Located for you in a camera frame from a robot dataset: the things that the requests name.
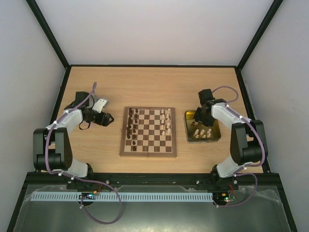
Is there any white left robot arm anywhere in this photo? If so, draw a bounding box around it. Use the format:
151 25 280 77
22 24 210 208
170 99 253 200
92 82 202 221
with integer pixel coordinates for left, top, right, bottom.
33 91 114 179

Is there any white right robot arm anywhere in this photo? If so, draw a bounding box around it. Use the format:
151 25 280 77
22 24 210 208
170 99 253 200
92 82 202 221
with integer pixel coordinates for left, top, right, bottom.
194 89 267 189

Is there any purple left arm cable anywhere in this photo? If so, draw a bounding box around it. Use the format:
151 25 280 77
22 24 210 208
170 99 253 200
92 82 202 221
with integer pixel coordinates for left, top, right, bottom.
44 82 123 224

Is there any gold metal tin tray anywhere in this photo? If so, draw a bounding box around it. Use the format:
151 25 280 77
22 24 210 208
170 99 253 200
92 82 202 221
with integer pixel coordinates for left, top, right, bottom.
184 111 221 143

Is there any slotted white cable duct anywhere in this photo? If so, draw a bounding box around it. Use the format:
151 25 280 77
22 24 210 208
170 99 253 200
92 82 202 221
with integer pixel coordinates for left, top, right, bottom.
30 192 213 203

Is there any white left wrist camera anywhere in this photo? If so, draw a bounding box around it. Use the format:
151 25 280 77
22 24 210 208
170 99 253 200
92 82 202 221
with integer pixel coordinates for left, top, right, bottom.
92 98 109 113

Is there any wooden chess board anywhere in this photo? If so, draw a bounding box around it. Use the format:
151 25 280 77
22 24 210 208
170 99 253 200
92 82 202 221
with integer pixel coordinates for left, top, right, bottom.
119 106 177 158

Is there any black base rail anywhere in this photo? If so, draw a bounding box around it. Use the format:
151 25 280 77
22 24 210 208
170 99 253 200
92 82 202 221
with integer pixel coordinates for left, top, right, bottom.
24 172 282 191

